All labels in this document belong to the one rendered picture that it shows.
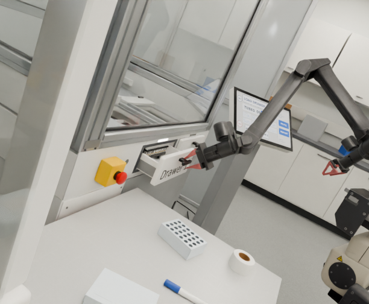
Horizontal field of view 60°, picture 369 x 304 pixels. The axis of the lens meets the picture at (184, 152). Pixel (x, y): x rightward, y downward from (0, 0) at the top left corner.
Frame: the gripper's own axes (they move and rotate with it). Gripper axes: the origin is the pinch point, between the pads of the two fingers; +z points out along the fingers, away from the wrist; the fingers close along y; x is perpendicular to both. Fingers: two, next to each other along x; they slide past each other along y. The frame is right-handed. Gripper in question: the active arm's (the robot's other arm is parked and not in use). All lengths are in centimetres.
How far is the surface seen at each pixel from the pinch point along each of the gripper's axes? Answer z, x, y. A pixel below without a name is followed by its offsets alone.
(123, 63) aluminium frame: -14, 44, 29
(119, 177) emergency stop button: 4.1, 37.6, 3.4
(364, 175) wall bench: -71, -306, -92
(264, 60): -25, -166, 54
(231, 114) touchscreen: -4, -78, 16
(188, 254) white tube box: -6.6, 34.9, -23.4
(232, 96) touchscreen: -8, -83, 27
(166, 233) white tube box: -0.8, 32.4, -16.5
